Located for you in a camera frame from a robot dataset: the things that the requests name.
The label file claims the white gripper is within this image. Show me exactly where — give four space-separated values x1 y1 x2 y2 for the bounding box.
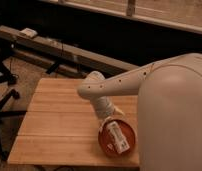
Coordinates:
92 96 125 129

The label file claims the white plastic bottle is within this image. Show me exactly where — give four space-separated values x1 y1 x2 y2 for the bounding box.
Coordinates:
106 121 130 154

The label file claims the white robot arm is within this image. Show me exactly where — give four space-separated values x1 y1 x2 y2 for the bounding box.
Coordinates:
78 53 202 171

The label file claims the orange ceramic bowl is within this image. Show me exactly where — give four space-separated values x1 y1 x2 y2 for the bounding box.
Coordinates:
98 119 136 158

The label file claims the small white box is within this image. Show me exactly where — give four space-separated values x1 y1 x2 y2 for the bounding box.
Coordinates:
20 28 37 38

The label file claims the long wooden beam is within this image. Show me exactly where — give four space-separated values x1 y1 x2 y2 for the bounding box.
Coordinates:
0 25 137 75

